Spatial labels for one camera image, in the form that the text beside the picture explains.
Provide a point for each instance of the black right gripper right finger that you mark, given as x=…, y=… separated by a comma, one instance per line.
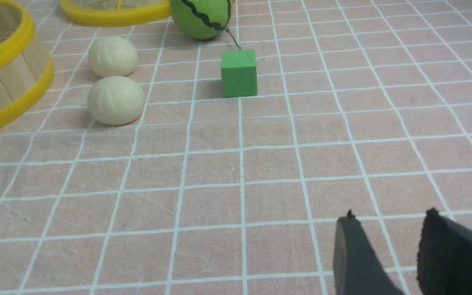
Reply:
x=444, y=259

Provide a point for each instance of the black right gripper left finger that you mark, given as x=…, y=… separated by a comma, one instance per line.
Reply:
x=356, y=267

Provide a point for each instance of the white steamed bun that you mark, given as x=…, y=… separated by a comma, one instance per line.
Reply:
x=116, y=100
x=112, y=55

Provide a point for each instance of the yellow bamboo steamer lid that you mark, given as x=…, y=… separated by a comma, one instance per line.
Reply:
x=115, y=13

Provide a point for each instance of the bamboo steamer tray yellow rim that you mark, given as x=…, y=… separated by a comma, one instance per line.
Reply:
x=26, y=66

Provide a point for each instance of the pink checkered tablecloth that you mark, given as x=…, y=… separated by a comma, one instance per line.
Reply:
x=362, y=105

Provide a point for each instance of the green foam cube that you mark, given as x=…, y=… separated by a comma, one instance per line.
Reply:
x=239, y=73

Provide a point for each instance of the green toy watermelon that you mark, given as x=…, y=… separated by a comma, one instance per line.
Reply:
x=203, y=19

